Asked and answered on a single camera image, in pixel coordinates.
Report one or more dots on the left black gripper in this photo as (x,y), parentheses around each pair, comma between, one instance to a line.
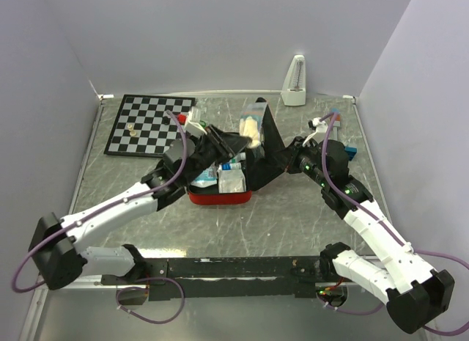
(226,144)

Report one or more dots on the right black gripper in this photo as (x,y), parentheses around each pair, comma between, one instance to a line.
(300,147)

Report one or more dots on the blue white small bottle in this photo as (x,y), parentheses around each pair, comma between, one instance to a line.
(230,166)

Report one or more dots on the clear green-label bottle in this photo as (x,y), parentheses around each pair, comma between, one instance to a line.
(238,158)

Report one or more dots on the blue white bandage packet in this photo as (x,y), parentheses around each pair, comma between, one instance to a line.
(207,178)

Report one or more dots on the white gauze packet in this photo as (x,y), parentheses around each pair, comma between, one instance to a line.
(231,181)

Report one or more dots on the red black medicine case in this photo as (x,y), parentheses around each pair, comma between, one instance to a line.
(260,167)

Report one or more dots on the beige bandage patch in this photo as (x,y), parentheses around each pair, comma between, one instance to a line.
(252,120)

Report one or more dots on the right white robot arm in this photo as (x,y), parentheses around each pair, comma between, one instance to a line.
(412,290)

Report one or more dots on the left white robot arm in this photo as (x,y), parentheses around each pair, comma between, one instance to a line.
(63,248)

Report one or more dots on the grey orange blue toy stick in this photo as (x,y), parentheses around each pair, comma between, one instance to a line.
(337,122)

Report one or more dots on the blue toy block stack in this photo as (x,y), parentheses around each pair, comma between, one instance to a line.
(351,151)

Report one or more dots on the white metronome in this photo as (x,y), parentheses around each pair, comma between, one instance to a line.
(293,92)

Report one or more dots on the black white chessboard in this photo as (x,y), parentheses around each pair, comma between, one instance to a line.
(146,113)

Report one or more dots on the black base bar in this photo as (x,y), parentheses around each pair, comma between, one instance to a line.
(218,277)

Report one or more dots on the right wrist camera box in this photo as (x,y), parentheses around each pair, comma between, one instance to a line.
(318,129)

